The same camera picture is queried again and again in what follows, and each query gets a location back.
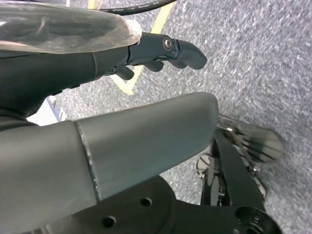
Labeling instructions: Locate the yellow floor tape square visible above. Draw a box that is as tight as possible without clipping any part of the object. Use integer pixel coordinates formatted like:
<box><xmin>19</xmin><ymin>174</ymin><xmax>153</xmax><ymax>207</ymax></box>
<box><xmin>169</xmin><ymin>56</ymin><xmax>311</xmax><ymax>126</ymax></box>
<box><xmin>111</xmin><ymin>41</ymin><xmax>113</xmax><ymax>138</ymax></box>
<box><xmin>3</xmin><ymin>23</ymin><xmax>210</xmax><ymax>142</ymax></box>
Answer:
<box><xmin>88</xmin><ymin>0</ymin><xmax>176</xmax><ymax>96</ymax></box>

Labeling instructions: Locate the black robot leg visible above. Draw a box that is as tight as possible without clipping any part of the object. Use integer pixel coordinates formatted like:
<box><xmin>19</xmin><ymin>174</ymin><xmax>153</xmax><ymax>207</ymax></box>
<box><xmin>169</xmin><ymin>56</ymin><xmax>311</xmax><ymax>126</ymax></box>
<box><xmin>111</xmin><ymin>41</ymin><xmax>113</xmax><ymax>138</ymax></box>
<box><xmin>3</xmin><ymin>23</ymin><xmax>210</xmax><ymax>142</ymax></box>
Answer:
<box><xmin>23</xmin><ymin>116</ymin><xmax>286</xmax><ymax>234</ymax></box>

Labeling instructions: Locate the black camera cable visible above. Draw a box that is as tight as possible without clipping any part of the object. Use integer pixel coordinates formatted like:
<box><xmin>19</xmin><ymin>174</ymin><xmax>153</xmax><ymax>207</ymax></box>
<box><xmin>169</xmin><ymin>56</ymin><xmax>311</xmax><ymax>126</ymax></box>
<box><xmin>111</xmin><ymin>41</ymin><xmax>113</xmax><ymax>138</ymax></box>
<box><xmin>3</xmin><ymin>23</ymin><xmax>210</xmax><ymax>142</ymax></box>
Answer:
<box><xmin>100</xmin><ymin>0</ymin><xmax>177</xmax><ymax>16</ymax></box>

